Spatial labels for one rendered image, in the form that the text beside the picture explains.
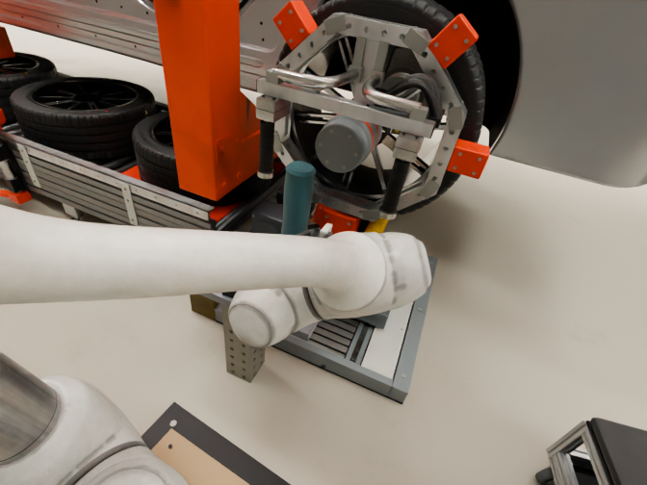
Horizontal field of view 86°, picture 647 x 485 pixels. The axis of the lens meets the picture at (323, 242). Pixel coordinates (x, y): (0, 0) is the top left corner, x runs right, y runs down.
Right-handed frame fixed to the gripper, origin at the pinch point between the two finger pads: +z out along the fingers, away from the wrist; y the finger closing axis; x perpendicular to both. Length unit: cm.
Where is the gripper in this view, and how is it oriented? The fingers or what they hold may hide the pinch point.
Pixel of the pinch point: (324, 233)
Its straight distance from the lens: 85.0
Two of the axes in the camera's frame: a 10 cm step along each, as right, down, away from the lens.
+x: -2.0, 9.0, 3.9
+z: 2.5, -3.4, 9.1
